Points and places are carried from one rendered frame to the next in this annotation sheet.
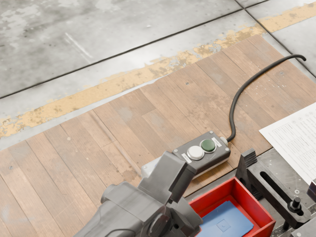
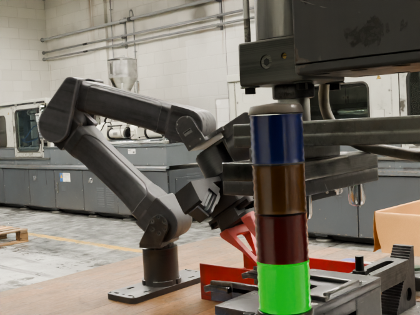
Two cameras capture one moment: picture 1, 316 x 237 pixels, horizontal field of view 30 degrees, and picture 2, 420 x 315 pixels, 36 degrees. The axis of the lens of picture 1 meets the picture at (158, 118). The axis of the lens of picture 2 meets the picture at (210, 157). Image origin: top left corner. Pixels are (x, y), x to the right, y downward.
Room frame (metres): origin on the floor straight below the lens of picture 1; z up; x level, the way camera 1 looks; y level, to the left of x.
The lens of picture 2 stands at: (0.26, -1.07, 1.19)
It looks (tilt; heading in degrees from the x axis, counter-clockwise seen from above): 3 degrees down; 80
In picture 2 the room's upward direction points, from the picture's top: 3 degrees counter-clockwise
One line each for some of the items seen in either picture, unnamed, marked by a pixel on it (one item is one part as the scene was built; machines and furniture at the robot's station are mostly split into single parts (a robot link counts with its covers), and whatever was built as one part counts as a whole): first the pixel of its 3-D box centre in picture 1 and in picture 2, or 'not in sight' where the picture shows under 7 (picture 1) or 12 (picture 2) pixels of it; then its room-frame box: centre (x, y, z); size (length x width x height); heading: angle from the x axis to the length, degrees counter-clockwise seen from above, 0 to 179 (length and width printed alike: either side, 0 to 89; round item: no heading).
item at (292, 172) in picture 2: not in sight; (279, 187); (0.39, -0.62, 1.14); 0.04 x 0.04 x 0.03
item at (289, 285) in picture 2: not in sight; (284, 284); (0.39, -0.62, 1.07); 0.04 x 0.04 x 0.03
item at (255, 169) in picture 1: (277, 198); (374, 285); (0.63, -0.24, 0.95); 0.15 x 0.03 x 0.10; 39
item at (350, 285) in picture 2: not in sight; (342, 297); (0.53, -0.38, 0.98); 0.07 x 0.01 x 0.03; 39
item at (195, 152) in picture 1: (195, 154); not in sight; (0.74, -0.08, 0.93); 0.03 x 0.03 x 0.02
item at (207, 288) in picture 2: not in sight; (232, 289); (0.42, -0.30, 0.98); 0.07 x 0.02 x 0.01; 129
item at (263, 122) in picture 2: not in sight; (277, 138); (0.39, -0.62, 1.17); 0.04 x 0.04 x 0.03
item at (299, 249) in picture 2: not in sight; (281, 235); (0.39, -0.62, 1.10); 0.04 x 0.04 x 0.03
